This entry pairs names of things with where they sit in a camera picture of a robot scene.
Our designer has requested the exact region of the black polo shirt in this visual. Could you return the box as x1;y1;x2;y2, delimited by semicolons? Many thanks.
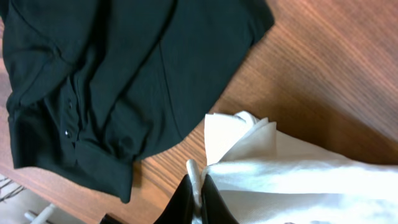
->
1;0;274;203

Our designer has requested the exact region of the white t-shirt black print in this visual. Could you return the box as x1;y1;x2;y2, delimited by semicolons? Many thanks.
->
187;111;397;223

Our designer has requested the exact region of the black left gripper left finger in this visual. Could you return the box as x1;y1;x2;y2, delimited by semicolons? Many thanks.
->
154;174;195;224

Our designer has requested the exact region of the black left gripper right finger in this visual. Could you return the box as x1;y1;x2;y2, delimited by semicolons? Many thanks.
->
201;174;238;224

